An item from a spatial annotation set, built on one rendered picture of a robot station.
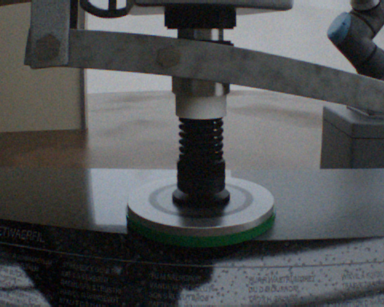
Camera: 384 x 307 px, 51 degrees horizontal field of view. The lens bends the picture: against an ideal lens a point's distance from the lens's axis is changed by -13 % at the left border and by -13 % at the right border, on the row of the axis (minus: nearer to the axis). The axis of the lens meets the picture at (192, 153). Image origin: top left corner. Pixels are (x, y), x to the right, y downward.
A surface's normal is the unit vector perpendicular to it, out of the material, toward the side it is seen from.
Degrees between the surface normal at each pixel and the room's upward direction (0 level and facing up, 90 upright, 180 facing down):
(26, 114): 90
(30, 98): 90
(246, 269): 45
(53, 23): 90
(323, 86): 90
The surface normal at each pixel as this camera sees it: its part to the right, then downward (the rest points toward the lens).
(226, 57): 0.18, 0.25
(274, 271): -0.08, -0.50
